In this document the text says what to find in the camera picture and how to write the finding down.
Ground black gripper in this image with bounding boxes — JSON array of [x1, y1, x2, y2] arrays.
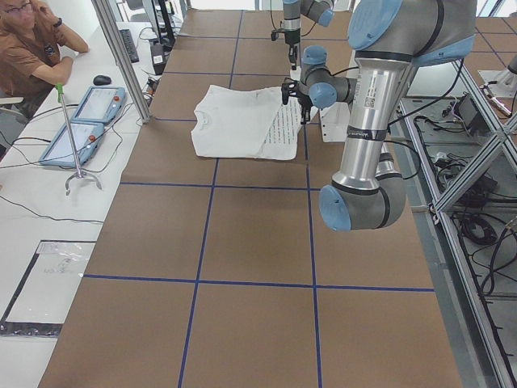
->
[[296, 88, 313, 124], [284, 29, 301, 70]]

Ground white long-sleeve printed shirt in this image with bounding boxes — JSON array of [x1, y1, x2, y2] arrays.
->
[[191, 85, 301, 161]]

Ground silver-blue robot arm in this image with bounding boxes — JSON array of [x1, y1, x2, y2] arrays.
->
[[280, 0, 334, 70], [298, 1, 477, 231]]

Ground third grey-blue robot arm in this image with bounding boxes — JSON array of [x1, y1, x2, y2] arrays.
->
[[478, 57, 516, 98]]

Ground black box white label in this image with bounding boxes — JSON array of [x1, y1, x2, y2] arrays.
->
[[149, 42, 166, 75]]

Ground black keyboard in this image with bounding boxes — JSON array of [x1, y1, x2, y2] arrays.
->
[[119, 28, 140, 63]]

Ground black computer mouse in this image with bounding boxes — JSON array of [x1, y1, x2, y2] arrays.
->
[[93, 75, 111, 86]]

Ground upper blue teach pendant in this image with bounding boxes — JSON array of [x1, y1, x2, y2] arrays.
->
[[71, 86, 126, 124]]

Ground blue teach pendant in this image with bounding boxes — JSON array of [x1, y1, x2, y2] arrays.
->
[[38, 121, 107, 169], [71, 86, 126, 124]]

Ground metal rod reacher tool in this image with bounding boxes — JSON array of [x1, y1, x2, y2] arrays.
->
[[55, 83, 102, 196]]

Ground lower blue teach pendant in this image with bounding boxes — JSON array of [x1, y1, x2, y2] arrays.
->
[[38, 121, 107, 169]]

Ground seated person brown shirt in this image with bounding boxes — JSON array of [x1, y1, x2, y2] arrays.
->
[[1, 1, 89, 120]]

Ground clear plastic sheet taped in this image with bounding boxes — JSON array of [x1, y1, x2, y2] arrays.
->
[[1, 240, 95, 338]]

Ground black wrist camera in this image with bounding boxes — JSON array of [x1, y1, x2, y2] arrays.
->
[[271, 28, 285, 41], [280, 78, 298, 105]]

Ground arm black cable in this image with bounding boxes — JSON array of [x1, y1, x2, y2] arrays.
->
[[329, 56, 465, 181], [268, 0, 320, 38]]

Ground aluminium frame post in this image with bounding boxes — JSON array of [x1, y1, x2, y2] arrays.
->
[[91, 0, 151, 124]]

